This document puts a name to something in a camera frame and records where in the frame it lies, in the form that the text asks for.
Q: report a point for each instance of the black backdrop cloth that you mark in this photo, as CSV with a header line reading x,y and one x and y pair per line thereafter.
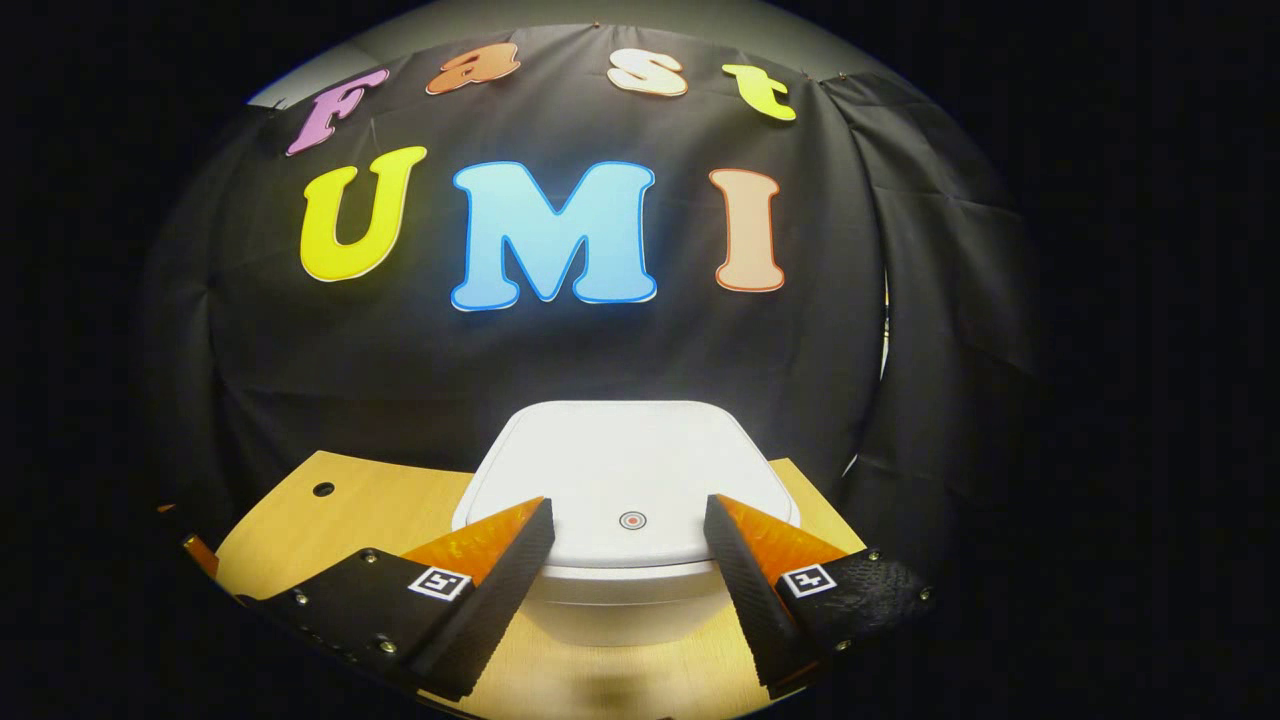
x,y
400,360

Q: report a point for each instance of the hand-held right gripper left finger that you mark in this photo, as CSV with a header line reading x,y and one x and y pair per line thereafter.
x,y
500,610

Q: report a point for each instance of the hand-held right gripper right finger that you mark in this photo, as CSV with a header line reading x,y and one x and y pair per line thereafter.
x,y
750,600

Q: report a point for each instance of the wooden desktop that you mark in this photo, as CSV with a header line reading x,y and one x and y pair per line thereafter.
x,y
360,510

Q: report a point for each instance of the white desktop garbage bin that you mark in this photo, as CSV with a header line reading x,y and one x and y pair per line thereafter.
x,y
620,460

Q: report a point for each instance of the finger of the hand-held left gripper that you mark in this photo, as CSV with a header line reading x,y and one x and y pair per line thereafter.
x,y
203,555

